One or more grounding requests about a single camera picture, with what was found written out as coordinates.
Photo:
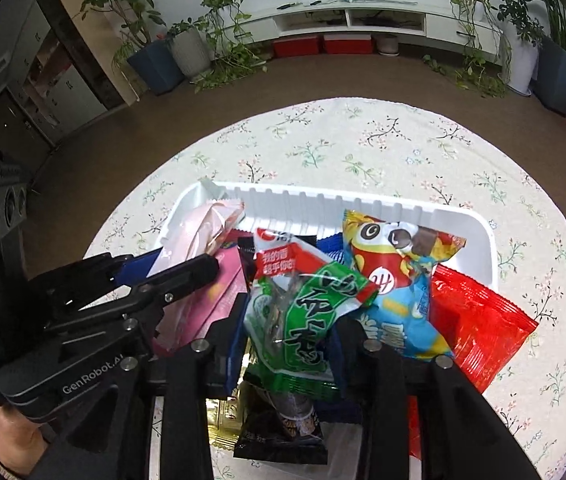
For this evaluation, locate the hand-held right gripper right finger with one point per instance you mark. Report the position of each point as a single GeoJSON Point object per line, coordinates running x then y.
{"type": "Point", "coordinates": [341, 362]}

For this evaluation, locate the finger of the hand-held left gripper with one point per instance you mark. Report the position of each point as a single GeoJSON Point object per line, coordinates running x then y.
{"type": "Point", "coordinates": [180, 280]}
{"type": "Point", "coordinates": [130, 266]}

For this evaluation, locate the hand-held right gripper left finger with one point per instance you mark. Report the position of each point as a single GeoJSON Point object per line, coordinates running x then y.
{"type": "Point", "coordinates": [235, 347]}

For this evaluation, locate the pale pink snack packet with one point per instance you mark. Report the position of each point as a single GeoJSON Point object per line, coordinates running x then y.
{"type": "Point", "coordinates": [198, 242]}

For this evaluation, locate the green red snack packet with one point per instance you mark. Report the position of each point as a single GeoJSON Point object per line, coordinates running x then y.
{"type": "Point", "coordinates": [303, 332]}

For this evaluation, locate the gold snack packet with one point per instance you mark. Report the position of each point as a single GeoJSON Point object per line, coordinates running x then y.
{"type": "Point", "coordinates": [223, 414]}

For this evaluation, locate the small black snack packet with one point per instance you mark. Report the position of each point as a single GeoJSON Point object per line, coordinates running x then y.
{"type": "Point", "coordinates": [246, 256]}

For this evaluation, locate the black gold-print snack packet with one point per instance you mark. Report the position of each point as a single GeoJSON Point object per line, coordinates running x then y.
{"type": "Point", "coordinates": [283, 437]}

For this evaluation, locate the light blue snack packet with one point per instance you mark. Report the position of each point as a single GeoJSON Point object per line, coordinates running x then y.
{"type": "Point", "coordinates": [398, 285]}

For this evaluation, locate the dark blue cake packet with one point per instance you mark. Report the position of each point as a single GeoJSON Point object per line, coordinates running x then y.
{"type": "Point", "coordinates": [330, 251]}

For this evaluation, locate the bright red snack packet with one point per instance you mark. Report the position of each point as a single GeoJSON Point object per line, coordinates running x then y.
{"type": "Point", "coordinates": [478, 325]}

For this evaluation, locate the white plastic tray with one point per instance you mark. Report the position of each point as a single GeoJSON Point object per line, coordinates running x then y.
{"type": "Point", "coordinates": [363, 200]}

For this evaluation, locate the person's left hand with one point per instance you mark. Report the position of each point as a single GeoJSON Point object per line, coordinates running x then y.
{"type": "Point", "coordinates": [10, 440]}

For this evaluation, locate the leafy tree in blue pot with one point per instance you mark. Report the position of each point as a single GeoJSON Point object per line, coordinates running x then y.
{"type": "Point", "coordinates": [155, 67]}

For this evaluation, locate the plant in grey pot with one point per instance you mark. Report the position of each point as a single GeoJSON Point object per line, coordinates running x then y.
{"type": "Point", "coordinates": [191, 52]}

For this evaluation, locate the round table with floral cloth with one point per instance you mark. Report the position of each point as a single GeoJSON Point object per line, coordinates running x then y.
{"type": "Point", "coordinates": [363, 135]}

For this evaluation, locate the trailing vine plant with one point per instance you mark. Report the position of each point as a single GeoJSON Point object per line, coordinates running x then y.
{"type": "Point", "coordinates": [228, 35]}
{"type": "Point", "coordinates": [473, 30]}

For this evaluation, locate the red storage box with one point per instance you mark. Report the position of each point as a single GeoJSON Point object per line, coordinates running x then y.
{"type": "Point", "coordinates": [348, 45]}
{"type": "Point", "coordinates": [296, 47]}

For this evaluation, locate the small plant pot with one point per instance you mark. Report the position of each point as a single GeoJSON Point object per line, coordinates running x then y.
{"type": "Point", "coordinates": [387, 45]}

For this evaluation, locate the plant in white pot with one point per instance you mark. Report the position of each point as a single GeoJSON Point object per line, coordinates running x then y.
{"type": "Point", "coordinates": [520, 65]}

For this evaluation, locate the white television cabinet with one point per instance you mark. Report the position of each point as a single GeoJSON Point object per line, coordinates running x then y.
{"type": "Point", "coordinates": [443, 27]}

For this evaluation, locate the broad-leaf plant in blue pot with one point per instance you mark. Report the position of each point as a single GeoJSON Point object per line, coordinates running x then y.
{"type": "Point", "coordinates": [560, 77]}

